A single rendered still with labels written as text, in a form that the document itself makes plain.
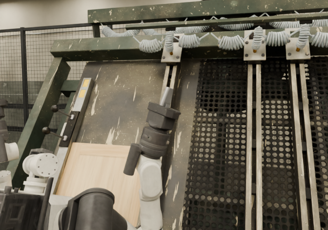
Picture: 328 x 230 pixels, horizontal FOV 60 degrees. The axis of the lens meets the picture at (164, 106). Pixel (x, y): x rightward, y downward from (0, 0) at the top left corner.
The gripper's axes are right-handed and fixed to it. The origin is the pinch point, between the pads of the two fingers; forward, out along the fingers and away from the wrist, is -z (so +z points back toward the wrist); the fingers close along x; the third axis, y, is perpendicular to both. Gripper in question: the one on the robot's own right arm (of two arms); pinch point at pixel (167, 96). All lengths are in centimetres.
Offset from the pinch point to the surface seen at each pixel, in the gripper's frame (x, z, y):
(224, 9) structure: 61, -61, 82
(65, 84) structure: 104, 13, 11
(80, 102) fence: 77, 18, 10
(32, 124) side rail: 89, 36, -7
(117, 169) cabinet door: 38, 40, 18
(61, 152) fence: 65, 42, 2
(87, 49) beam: 92, -11, 13
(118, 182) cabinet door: 34, 44, 17
